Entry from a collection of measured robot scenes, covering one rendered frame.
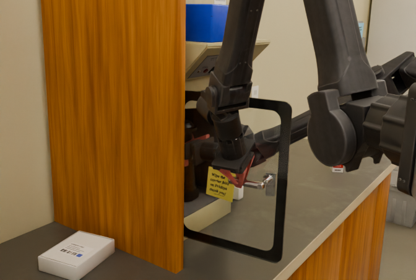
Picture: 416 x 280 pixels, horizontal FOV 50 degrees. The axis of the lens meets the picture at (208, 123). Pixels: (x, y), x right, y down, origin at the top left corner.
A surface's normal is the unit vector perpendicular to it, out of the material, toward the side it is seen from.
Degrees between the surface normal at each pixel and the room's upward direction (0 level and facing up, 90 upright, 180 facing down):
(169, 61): 90
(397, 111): 51
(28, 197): 90
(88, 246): 0
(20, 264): 0
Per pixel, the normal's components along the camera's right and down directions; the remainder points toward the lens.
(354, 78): 0.38, -0.10
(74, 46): -0.58, 0.18
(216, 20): 0.82, 0.15
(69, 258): 0.02, -0.97
